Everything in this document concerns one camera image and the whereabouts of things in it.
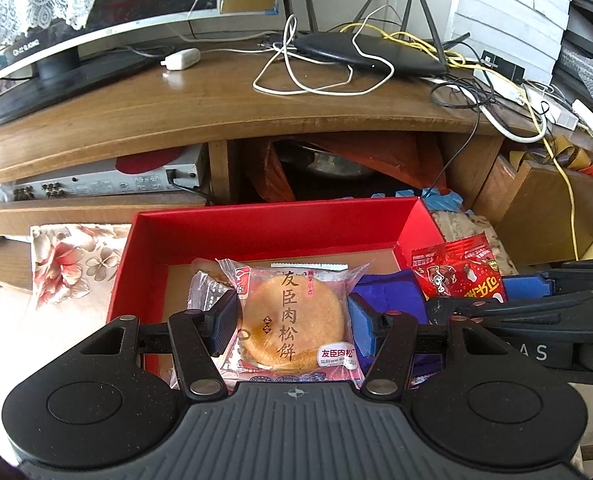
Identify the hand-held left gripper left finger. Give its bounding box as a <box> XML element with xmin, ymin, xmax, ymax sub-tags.
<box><xmin>78</xmin><ymin>290</ymin><xmax>241</xmax><ymax>402</ymax></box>

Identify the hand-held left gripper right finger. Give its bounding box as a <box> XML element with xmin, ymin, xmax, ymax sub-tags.
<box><xmin>348</xmin><ymin>293</ymin><xmax>515</xmax><ymax>399</ymax></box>

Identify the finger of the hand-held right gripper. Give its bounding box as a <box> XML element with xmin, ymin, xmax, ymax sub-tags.
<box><xmin>501</xmin><ymin>258</ymin><xmax>593</xmax><ymax>303</ymax></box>
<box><xmin>425</xmin><ymin>287</ymin><xmax>593</xmax><ymax>332</ymax></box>

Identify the red gummy candy packet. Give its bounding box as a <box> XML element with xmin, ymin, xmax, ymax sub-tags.
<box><xmin>410</xmin><ymin>231</ymin><xmax>508</xmax><ymax>307</ymax></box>

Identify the round pastry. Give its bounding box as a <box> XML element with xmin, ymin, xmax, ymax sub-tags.
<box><xmin>220</xmin><ymin>259</ymin><xmax>373</xmax><ymax>387</ymax></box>

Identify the white and green snack packet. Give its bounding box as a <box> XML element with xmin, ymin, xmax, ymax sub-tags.
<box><xmin>270</xmin><ymin>262</ymin><xmax>348</xmax><ymax>274</ymax></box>

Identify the red cardboard box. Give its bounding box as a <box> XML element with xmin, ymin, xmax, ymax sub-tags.
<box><xmin>105</xmin><ymin>197</ymin><xmax>448</xmax><ymax>391</ymax></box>

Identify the blue snack packet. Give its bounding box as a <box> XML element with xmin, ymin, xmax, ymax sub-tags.
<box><xmin>350</xmin><ymin>269</ymin><xmax>431</xmax><ymax>363</ymax></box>

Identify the yellow cake in clear wrapper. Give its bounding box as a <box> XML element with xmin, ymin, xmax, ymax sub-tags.
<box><xmin>186</xmin><ymin>257</ymin><xmax>240</xmax><ymax>312</ymax></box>

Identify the metal bowl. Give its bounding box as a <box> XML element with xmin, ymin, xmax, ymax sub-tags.
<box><xmin>275</xmin><ymin>142</ymin><xmax>378</xmax><ymax>182</ymax></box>

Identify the orange plastic bag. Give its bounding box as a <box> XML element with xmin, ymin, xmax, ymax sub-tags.
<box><xmin>240</xmin><ymin>132</ymin><xmax>448</xmax><ymax>202</ymax></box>

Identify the white power strip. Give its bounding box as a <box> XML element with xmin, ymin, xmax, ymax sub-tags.
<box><xmin>476</xmin><ymin>72</ymin><xmax>593</xmax><ymax>137</ymax></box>

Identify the silver audio receiver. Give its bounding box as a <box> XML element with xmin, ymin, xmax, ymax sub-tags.
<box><xmin>0</xmin><ymin>144</ymin><xmax>210</xmax><ymax>204</ymax></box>

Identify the small black box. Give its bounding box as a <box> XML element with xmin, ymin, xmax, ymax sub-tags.
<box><xmin>480</xmin><ymin>50</ymin><xmax>525</xmax><ymax>82</ymax></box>

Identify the wooden desk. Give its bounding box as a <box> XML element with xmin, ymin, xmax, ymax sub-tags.
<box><xmin>0</xmin><ymin>40</ymin><xmax>503</xmax><ymax>291</ymax></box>

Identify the white power adapter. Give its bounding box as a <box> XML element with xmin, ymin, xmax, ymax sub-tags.
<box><xmin>160</xmin><ymin>48</ymin><xmax>202</xmax><ymax>71</ymax></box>

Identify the black router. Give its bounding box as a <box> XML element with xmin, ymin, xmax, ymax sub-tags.
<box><xmin>293</xmin><ymin>0</ymin><xmax>473</xmax><ymax>79</ymax></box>

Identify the black monitor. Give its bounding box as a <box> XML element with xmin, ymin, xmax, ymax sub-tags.
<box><xmin>0</xmin><ymin>0</ymin><xmax>283</xmax><ymax>132</ymax></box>

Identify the yellow cable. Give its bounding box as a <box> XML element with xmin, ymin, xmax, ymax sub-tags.
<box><xmin>335</xmin><ymin>22</ymin><xmax>593</xmax><ymax>262</ymax></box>

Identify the black cable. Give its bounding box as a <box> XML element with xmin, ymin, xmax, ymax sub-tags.
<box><xmin>429</xmin><ymin>72</ymin><xmax>552</xmax><ymax>196</ymax></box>

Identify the white cable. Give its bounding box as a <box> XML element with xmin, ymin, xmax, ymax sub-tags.
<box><xmin>252</xmin><ymin>14</ymin><xmax>395</xmax><ymax>97</ymax></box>

